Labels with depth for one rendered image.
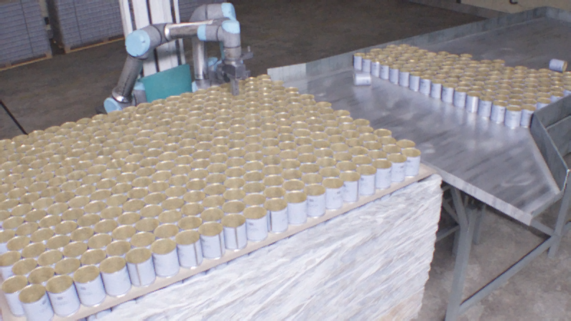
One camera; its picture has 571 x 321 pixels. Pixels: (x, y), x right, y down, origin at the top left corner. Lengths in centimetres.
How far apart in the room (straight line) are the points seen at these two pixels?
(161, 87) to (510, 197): 203
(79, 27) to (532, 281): 755
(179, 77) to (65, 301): 200
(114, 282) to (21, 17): 744
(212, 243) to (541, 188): 112
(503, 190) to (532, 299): 133
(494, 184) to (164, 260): 112
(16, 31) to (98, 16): 137
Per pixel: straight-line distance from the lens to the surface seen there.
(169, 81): 301
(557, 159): 188
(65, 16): 866
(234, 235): 137
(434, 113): 231
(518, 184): 183
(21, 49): 860
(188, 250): 132
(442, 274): 304
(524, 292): 304
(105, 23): 883
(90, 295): 129
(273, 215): 141
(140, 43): 240
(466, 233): 221
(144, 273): 130
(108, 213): 154
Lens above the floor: 198
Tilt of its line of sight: 28 degrees down
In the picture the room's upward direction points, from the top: 4 degrees counter-clockwise
